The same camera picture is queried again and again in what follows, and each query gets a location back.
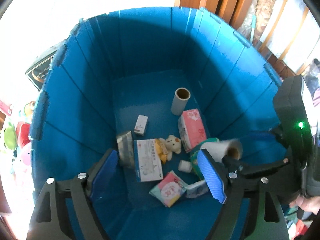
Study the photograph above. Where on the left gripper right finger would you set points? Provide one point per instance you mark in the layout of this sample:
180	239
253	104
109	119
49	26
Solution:
265	186

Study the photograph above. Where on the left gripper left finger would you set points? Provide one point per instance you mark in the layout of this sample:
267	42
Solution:
65	208

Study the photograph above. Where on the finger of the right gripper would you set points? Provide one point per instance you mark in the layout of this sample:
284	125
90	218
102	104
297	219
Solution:
260	164

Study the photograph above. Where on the pink tissue pack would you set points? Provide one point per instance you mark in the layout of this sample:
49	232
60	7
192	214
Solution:
191	129

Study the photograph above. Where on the small cream bear plush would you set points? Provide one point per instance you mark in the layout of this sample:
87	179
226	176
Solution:
167	147

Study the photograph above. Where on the pink floral tissue packet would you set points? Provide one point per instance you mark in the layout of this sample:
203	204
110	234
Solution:
169	190

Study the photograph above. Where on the white blue medicine box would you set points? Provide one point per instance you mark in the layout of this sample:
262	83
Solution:
148	164

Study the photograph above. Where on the small white red box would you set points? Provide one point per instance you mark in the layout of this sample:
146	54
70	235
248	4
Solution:
140	125

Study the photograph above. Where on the small white bottle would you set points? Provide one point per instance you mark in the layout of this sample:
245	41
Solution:
185	166

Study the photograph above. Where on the pink pig plush red dress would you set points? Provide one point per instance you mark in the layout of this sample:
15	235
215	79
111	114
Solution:
23	143

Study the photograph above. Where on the green frog plush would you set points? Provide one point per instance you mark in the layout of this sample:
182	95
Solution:
10	137

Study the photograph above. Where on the blue plastic storage crate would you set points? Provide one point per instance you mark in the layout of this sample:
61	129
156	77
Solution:
117	66

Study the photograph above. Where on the black gift box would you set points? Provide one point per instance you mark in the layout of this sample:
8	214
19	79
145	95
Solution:
38	72

